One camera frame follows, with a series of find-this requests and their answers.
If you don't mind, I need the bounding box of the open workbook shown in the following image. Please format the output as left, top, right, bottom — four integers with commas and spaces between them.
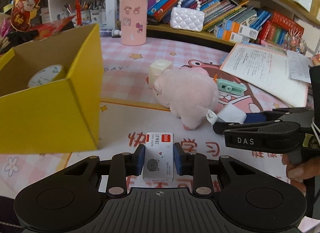
219, 43, 310, 108

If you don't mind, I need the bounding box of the yellow tape roll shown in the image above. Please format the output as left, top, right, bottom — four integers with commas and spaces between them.
27, 64, 66, 88

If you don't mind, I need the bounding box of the red paper sheet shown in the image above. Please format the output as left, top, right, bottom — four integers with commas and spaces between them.
27, 15, 75, 40

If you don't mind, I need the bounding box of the orange and blue box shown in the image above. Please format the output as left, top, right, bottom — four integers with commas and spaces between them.
214, 26, 250, 43
222, 19, 259, 37

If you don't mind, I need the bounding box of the dark cloth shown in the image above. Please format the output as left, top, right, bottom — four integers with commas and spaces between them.
6, 30, 39, 45

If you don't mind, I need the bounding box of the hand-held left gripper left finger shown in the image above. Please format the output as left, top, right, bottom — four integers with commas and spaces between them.
54, 145, 146, 196

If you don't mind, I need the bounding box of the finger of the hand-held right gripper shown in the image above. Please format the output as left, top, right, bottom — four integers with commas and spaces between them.
212, 120, 282, 135
246, 107, 309, 123

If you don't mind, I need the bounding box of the thick red dictionary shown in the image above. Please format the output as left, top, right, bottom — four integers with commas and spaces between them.
271, 11, 304, 32

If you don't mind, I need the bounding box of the mint green box cutter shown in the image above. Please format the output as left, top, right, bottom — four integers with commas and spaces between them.
216, 78, 247, 96

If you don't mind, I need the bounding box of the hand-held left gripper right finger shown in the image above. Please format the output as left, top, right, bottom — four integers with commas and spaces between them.
173, 142, 267, 196

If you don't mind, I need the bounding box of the pink plush toy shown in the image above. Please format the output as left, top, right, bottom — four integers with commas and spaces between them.
153, 68, 219, 131

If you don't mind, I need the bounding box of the person's right hand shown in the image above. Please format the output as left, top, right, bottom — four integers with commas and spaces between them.
281, 155, 316, 194

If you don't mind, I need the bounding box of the small dark bottle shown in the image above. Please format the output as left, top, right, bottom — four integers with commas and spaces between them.
100, 29, 122, 37

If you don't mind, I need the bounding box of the white staple box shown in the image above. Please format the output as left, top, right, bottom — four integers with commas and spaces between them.
142, 132, 175, 182

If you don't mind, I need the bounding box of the yellow cardboard box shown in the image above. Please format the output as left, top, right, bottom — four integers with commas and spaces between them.
0, 24, 104, 154

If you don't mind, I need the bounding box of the pink crown ornament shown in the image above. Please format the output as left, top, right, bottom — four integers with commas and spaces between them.
287, 29, 308, 53

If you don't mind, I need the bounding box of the white quilted handbag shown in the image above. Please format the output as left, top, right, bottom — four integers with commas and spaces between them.
170, 0, 205, 32

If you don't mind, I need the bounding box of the printed paper sheet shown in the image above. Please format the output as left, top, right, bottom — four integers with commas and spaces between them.
286, 50, 313, 83

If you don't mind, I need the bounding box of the white eraser block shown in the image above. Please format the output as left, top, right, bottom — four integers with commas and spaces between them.
216, 104, 247, 124

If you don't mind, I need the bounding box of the white shelf unit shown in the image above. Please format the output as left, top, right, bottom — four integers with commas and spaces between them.
40, 0, 118, 28

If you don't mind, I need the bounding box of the row of colourful books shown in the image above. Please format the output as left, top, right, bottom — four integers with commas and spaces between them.
146, 0, 272, 33

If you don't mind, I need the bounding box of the wooden bookshelf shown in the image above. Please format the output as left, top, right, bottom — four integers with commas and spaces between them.
105, 0, 320, 48

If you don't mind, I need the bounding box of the cream plastic block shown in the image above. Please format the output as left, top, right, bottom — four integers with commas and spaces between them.
147, 59, 173, 91

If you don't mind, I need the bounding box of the pink cylinder container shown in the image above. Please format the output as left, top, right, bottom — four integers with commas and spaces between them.
119, 0, 147, 46

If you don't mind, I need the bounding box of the red cartoon figure decoration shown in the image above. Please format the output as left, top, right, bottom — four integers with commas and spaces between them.
10, 0, 42, 32

